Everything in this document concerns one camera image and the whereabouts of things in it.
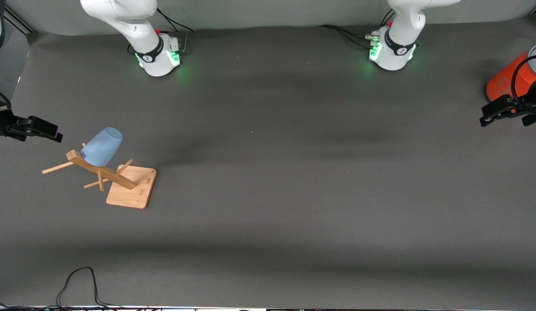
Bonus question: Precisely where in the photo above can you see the light blue plastic cup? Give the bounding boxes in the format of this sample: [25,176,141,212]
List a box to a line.
[81,127,123,167]

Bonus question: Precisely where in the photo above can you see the wooden cup rack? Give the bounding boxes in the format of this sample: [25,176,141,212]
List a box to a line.
[42,142,157,209]

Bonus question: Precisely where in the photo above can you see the orange cylindrical container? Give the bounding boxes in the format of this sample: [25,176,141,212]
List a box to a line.
[486,43,536,114]

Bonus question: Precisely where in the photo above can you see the dark grey table mat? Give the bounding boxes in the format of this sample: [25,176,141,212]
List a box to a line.
[0,15,536,309]

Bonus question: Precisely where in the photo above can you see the black right arm base cable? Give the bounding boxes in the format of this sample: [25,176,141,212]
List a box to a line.
[157,8,194,54]

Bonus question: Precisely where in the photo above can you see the thin black looped cable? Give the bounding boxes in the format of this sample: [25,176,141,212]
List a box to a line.
[56,267,121,309]

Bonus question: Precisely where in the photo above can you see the black left arm base cables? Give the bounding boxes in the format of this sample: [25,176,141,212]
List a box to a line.
[318,25,376,49]

